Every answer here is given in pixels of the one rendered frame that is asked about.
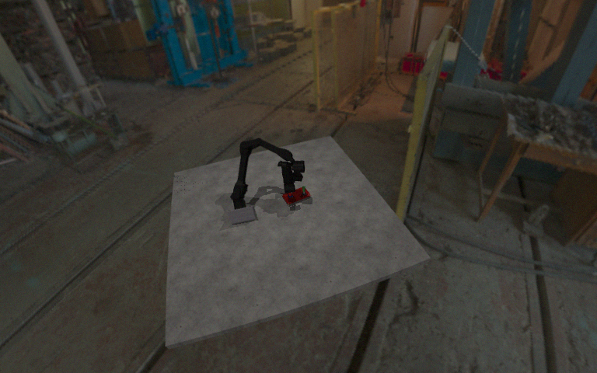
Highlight red circuit board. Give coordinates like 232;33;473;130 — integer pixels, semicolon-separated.
282;186;312;206

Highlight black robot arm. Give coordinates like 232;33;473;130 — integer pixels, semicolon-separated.
230;138;305;210

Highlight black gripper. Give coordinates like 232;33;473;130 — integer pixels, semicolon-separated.
282;172;295;193

